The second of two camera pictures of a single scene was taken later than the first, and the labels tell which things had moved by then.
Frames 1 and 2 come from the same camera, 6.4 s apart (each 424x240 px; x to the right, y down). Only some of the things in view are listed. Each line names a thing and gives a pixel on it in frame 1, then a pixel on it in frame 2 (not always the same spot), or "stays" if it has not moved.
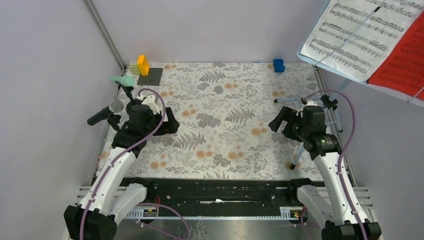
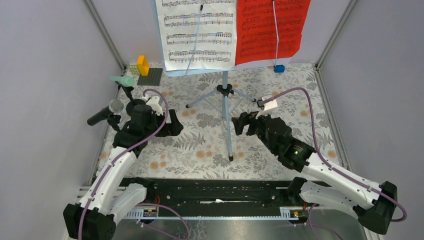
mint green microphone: x=125 y=80 stays
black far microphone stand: x=133 y=103 stays
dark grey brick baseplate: x=153 y=78 stays
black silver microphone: x=115 y=106 stays
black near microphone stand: x=114 y=120 stays
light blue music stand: x=343 y=76 -> x=224 y=90
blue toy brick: x=278 y=65 stays
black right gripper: x=285 y=114 -> x=245 y=119
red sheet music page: x=403 y=69 -> x=256 y=37
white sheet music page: x=355 y=37 -> x=215 y=46
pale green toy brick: x=134 y=69 stays
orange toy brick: x=143 y=65 stays
